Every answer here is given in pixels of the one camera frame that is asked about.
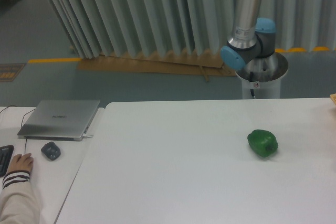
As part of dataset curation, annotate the pale green folding curtain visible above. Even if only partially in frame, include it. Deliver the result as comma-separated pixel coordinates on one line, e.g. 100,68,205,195
49,0,335,58

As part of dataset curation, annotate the black keyboard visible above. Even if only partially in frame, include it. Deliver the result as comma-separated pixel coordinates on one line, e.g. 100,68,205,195
0,145,14,177

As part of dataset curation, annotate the brown cardboard sheet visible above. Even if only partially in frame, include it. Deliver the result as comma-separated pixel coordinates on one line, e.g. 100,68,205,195
77,49,236,82

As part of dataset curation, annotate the green bell pepper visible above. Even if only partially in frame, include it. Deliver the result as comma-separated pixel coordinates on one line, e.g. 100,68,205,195
247,129,279,158

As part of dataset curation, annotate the black laptop cable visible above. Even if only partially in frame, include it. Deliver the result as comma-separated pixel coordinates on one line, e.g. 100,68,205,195
0,105,37,154

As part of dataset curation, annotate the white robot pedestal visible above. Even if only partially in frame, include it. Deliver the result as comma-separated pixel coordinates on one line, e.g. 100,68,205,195
236,72,286,99

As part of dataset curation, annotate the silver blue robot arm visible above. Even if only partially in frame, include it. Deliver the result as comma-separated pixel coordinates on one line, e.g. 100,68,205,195
220,0,335,83

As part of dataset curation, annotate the wooden board corner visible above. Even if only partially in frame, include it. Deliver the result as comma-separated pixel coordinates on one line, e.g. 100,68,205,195
330,93,336,105

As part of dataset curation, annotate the white usb plug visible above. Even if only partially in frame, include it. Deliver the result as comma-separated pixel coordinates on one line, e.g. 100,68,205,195
82,134,93,138

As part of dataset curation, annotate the cream sleeve forearm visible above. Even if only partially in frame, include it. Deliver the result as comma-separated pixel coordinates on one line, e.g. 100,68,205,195
1,170,40,223

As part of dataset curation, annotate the silver closed laptop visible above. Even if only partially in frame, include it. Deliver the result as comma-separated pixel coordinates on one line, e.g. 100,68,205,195
17,100,100,141

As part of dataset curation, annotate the person's hand on mouse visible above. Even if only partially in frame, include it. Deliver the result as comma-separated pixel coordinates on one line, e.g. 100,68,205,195
7,153,34,174

